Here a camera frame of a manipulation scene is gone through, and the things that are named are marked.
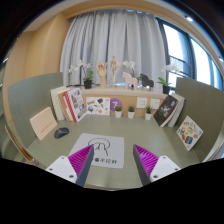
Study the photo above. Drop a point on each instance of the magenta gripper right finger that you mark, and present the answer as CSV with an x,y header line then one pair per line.
x,y
152,167

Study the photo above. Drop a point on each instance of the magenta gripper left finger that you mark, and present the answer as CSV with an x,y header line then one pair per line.
x,y
74,168

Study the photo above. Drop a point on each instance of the white printed mouse pad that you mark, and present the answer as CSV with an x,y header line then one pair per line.
x,y
108,150

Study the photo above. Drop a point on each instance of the dark grey computer mouse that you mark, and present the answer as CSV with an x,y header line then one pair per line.
x,y
60,132

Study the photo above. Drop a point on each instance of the small potted plant right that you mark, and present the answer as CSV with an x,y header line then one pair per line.
x,y
148,113

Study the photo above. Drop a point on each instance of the small potted plant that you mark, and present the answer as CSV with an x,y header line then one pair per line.
x,y
131,112
148,113
118,111

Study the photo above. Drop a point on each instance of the colourful illustrated card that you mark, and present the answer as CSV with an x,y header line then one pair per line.
x,y
189,133

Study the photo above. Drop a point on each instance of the beige leaning board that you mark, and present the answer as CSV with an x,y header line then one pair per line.
x,y
43,122

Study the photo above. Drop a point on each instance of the black leaning book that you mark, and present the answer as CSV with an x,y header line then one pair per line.
x,y
170,110

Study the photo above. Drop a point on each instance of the small potted plant middle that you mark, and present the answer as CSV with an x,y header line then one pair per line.
x,y
131,112

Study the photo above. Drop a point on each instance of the red and white books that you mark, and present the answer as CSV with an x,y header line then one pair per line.
x,y
68,103

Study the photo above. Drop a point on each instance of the small potted plant left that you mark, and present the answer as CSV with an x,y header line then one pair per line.
x,y
118,111

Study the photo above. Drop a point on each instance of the white sticker card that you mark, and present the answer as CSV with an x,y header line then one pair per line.
x,y
98,105

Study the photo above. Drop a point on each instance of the purple round number sign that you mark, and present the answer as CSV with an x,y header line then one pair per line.
x,y
114,102

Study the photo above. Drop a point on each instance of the white orchid right pot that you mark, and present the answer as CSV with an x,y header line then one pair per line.
x,y
165,82

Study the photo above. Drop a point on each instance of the white orchid pot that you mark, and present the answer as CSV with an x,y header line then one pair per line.
x,y
87,73
165,82

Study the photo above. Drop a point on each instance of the black horse figurine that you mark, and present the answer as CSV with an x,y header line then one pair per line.
x,y
146,81

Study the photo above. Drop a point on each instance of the white horse figurine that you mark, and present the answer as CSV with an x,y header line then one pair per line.
x,y
129,80

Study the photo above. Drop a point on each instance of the white orchid left pot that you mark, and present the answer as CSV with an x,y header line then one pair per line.
x,y
87,73

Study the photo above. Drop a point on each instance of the wooden hand model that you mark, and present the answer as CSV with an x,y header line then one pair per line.
x,y
102,72

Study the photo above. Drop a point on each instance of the white orchid middle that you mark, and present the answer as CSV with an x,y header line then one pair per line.
x,y
131,66

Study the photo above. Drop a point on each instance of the wooden mannequin figure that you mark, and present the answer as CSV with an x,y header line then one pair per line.
x,y
114,66

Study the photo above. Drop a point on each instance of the grey curtain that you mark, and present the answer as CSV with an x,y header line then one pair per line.
x,y
129,35

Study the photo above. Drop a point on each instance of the white wall switch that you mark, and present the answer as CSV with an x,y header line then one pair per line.
x,y
154,103

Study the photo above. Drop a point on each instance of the white wall socket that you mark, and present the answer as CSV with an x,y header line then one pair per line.
x,y
141,102

